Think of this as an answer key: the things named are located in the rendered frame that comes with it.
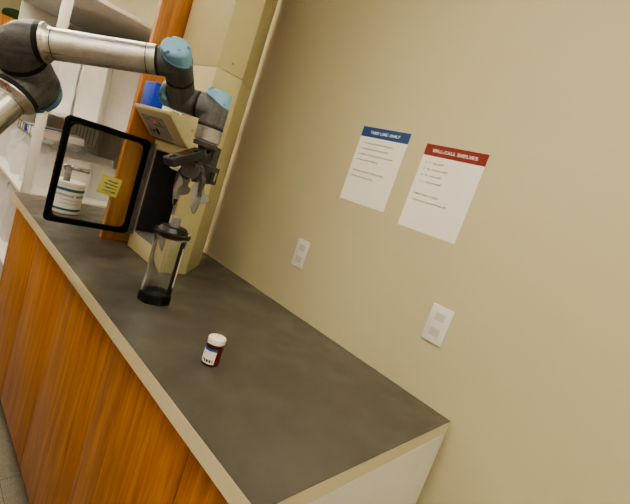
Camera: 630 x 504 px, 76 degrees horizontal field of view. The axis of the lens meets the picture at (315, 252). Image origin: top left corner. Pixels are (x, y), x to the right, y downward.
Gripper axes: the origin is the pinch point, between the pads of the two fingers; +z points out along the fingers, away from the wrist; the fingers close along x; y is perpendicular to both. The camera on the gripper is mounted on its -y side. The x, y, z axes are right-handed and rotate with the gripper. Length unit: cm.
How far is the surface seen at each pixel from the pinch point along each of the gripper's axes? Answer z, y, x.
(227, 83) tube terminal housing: -43, 24, 20
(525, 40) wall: -76, 39, -69
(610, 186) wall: -41, 30, -101
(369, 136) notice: -42, 50, -28
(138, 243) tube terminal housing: 27, 24, 43
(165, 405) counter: 33, -30, -41
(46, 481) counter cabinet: 98, -12, 11
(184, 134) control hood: -20.6, 13.8, 22.6
